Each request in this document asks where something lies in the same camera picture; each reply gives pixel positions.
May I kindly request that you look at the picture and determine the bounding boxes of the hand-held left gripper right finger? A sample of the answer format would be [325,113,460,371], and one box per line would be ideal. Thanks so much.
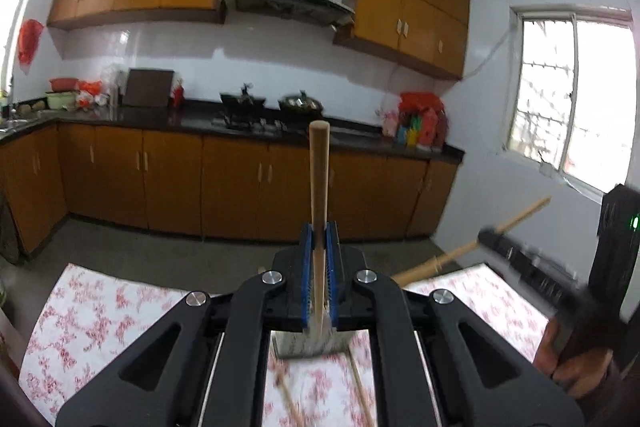
[324,222,586,427]

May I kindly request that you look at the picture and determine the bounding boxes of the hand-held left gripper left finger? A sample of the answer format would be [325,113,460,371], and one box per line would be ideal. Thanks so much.
[55,223,317,427]

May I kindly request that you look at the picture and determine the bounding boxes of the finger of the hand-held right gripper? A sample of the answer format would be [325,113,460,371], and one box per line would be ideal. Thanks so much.
[477,227,586,308]

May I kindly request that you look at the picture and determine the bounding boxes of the metal utensil holder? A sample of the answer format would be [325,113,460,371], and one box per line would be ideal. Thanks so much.
[272,327,351,360]

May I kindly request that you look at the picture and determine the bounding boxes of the person's right hand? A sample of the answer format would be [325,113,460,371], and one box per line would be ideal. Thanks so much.
[532,322,617,400]

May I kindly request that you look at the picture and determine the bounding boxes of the wooden base cabinets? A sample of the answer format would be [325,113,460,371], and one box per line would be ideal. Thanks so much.
[0,122,458,258]

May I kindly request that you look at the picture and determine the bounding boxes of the gas stove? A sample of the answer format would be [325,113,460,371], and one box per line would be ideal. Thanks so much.
[212,114,308,136]

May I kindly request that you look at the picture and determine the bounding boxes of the colourful boxes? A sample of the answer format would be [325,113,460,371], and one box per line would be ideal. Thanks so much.
[397,114,423,148]

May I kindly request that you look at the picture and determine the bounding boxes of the pink packet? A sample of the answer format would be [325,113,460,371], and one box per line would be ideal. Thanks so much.
[382,99,401,138]

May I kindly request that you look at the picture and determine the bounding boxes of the dark pot with lid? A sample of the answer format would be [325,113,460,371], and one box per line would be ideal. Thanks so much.
[278,91,325,115]

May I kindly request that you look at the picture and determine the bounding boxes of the barred window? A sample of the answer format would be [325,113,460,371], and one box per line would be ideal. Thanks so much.
[502,6,640,206]

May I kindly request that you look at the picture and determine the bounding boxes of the black wok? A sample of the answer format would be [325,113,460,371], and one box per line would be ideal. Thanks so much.
[220,83,268,118]

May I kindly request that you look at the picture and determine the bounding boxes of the red plastic bags pile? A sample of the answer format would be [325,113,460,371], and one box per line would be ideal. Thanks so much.
[400,92,446,118]

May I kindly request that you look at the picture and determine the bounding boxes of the black kitchen countertop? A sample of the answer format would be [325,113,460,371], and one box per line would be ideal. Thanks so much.
[0,99,465,165]

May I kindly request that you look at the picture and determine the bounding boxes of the red floral tablecloth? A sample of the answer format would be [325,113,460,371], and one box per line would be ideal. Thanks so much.
[20,262,556,427]

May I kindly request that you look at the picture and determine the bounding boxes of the dark cutting board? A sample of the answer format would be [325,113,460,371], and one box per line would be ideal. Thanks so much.
[122,68,175,108]

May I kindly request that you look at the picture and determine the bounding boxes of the white plastic bag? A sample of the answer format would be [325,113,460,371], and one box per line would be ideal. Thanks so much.
[102,64,126,90]

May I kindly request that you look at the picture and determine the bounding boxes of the red plastic bag on counter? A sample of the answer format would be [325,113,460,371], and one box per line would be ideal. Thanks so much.
[77,79,108,108]

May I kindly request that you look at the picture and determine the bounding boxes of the green basin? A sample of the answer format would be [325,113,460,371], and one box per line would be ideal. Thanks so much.
[45,91,78,110]

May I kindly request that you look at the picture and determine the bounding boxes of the kitchen faucet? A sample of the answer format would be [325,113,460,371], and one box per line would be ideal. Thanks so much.
[4,77,17,122]

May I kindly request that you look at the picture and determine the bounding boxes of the hanging red plastic bag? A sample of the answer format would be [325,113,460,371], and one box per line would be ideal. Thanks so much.
[17,19,45,66]

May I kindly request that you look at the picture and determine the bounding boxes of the window beside sink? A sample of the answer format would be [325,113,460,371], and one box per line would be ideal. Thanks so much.
[0,0,53,82]

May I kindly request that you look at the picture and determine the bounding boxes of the wall cable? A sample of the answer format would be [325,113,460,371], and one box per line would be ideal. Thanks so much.
[462,27,516,80]

